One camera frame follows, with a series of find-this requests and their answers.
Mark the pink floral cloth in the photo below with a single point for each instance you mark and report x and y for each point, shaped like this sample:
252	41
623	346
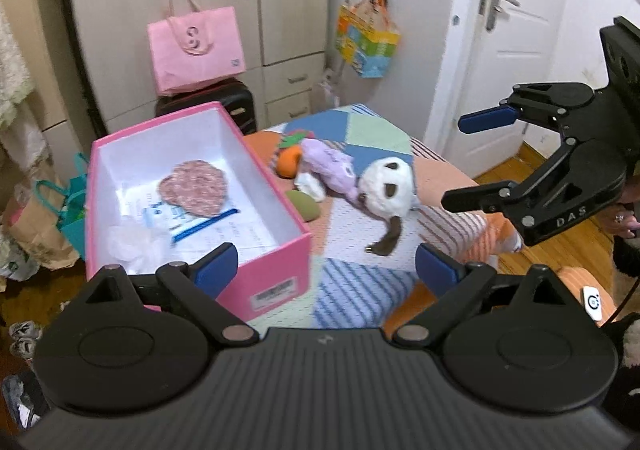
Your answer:
199	188

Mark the green avocado plush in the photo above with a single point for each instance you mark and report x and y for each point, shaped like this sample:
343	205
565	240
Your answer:
304	204

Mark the beige wardrobe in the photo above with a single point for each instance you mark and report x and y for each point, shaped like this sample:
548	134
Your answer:
106	44

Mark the colourful hanging gift bag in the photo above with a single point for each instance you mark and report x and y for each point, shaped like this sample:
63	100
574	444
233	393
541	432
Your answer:
366	37

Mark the person's right hand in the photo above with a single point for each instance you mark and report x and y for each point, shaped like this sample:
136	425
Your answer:
619	220

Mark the silver door handle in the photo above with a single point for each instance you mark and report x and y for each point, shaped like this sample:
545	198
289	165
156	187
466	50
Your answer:
495	9

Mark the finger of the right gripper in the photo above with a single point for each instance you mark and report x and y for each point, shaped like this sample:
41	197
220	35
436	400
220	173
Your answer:
490	118
485	197

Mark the papers in box bottom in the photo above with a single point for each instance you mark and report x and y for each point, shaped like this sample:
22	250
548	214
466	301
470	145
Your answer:
192	237

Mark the pink tote bag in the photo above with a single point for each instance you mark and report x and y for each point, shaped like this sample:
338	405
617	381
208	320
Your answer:
192	51

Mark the pink storage box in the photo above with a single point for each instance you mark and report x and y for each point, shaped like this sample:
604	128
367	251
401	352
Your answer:
148	152

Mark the red strawberry plush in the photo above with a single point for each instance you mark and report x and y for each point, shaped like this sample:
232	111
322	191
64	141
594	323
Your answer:
295	136

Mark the cream knitted cardigan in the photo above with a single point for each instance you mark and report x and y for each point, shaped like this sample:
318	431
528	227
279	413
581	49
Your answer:
15	81

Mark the white panda plush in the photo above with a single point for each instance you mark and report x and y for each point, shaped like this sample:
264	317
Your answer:
386	191

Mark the purple bunny plush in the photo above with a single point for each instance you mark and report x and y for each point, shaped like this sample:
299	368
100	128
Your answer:
333	167

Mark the brown paper bag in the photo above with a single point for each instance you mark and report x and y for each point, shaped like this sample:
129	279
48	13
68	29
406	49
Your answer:
34	227

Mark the white tissue pack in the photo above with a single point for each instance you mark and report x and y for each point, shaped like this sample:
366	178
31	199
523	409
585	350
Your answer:
311	185

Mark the orange carrot plush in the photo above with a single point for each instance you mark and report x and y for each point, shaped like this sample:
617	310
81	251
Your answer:
288	158

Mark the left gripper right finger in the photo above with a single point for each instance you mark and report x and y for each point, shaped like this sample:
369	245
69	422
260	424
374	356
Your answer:
458	289

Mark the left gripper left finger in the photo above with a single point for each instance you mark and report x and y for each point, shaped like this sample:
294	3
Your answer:
193	290

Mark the teal gift bag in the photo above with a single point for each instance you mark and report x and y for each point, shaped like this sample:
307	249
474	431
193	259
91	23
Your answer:
71	213

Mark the grey sneakers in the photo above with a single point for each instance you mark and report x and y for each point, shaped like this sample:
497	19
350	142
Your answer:
25	336

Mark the white floral hanging bag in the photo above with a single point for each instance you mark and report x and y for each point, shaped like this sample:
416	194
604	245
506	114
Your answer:
329	90

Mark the white door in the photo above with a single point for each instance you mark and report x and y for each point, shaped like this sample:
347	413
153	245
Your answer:
480	68

